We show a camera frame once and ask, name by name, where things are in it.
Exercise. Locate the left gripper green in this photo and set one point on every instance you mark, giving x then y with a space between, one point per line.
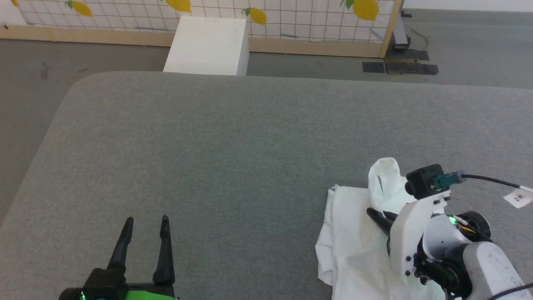
150 296

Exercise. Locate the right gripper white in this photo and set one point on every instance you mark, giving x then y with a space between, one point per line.
410 233

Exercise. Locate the white long sleeve garment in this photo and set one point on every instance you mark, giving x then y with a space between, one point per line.
354 250

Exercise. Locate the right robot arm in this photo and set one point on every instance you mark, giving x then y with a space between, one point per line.
491 266

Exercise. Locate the grey fabric covered table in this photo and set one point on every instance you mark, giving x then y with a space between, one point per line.
229 158

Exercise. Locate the small black floor tape patch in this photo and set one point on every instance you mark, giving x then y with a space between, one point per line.
373 67

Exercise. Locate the long black floor tape strip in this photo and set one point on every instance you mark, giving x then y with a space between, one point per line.
416 68

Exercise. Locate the grey metal partition foot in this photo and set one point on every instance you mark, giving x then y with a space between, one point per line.
400 35

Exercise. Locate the lemon print partition screen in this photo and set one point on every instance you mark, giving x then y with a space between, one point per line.
291 25

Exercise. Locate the white rectangular box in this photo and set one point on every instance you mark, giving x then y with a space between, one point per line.
208 46

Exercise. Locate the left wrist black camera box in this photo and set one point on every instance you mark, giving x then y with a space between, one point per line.
104 279

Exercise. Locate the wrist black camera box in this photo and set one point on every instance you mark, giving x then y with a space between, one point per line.
104 279
422 181

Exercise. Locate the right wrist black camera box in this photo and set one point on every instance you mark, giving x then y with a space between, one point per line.
422 181

